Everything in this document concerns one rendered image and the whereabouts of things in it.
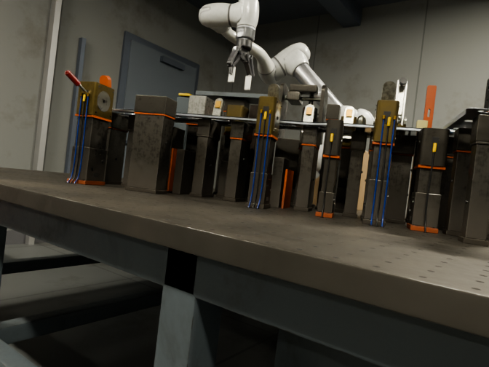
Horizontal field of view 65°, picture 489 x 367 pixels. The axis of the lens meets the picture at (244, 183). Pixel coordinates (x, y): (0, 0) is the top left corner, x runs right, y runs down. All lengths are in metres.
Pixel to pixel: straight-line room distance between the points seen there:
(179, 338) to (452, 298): 0.43
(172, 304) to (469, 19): 4.20
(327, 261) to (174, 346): 0.34
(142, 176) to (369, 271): 1.02
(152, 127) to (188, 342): 0.85
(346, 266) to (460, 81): 3.96
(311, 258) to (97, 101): 1.14
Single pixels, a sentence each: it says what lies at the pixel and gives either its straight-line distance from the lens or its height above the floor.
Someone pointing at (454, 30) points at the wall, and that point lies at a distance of 4.54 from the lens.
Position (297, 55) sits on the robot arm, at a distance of 2.38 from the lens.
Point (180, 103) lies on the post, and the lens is 1.91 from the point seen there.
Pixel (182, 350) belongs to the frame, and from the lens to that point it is 0.70.
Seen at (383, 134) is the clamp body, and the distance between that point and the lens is 1.13.
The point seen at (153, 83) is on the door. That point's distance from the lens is 4.59.
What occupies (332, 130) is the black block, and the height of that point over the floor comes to 0.96.
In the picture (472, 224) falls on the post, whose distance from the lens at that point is 1.00.
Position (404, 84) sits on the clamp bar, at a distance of 1.55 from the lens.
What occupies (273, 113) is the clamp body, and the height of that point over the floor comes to 0.99.
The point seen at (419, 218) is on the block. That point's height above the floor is 0.74.
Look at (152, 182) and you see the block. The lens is 1.35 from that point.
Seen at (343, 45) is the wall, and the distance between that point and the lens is 4.83.
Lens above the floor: 0.78
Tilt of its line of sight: level
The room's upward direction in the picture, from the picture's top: 7 degrees clockwise
